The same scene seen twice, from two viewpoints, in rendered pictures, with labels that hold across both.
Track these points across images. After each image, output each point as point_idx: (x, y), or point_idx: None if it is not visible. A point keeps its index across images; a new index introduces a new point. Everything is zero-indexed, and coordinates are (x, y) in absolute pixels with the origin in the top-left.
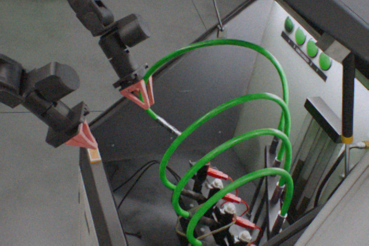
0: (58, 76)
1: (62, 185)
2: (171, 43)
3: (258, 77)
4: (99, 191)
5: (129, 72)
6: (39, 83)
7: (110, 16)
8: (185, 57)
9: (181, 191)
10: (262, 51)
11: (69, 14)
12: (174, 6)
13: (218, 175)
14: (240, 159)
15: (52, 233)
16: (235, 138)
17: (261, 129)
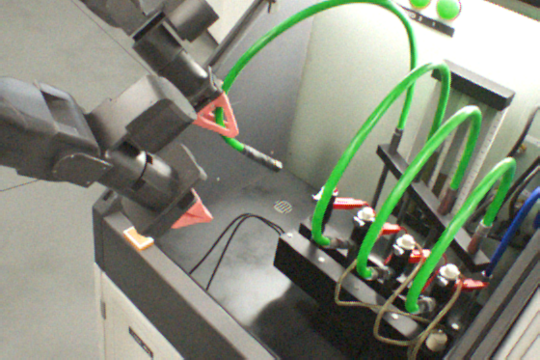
0: (170, 98)
1: (15, 304)
2: (82, 70)
3: (320, 61)
4: (178, 290)
5: (199, 83)
6: (134, 123)
7: None
8: (231, 51)
9: (334, 243)
10: (392, 6)
11: None
12: (66, 24)
13: (350, 205)
14: (306, 180)
15: None
16: (440, 132)
17: (464, 110)
